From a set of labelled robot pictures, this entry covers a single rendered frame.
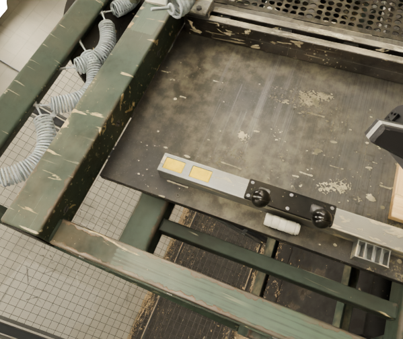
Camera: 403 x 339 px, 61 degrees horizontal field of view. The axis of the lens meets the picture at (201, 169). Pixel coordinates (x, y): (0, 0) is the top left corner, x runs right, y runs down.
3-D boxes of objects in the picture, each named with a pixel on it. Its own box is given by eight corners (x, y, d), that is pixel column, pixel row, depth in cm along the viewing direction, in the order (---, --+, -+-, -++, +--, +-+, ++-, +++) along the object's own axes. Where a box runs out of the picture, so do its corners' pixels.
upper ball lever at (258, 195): (269, 202, 78) (266, 212, 65) (253, 197, 79) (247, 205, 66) (274, 187, 78) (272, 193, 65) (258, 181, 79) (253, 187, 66)
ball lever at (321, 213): (321, 220, 76) (330, 233, 63) (305, 214, 77) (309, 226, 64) (327, 204, 75) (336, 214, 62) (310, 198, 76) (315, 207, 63)
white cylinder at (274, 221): (262, 226, 79) (296, 237, 77) (263, 222, 76) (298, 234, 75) (266, 214, 80) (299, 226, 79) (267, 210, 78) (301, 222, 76)
